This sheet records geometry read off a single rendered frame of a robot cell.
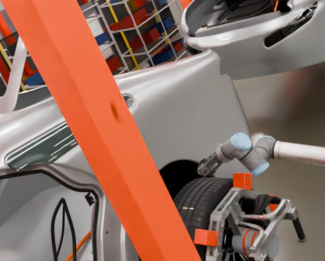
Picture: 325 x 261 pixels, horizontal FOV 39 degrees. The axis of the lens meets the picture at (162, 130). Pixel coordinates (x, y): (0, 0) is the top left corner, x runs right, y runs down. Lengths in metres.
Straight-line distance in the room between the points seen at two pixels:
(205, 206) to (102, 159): 0.84
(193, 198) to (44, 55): 1.20
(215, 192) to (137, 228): 0.71
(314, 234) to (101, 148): 2.47
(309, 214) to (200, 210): 1.79
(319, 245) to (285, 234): 0.31
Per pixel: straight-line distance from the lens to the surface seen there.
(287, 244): 3.75
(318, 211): 3.98
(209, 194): 2.36
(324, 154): 2.20
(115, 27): 8.53
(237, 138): 2.13
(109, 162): 1.61
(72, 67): 1.50
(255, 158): 2.16
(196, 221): 2.30
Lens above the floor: 2.38
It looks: 21 degrees down
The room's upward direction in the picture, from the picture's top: 25 degrees counter-clockwise
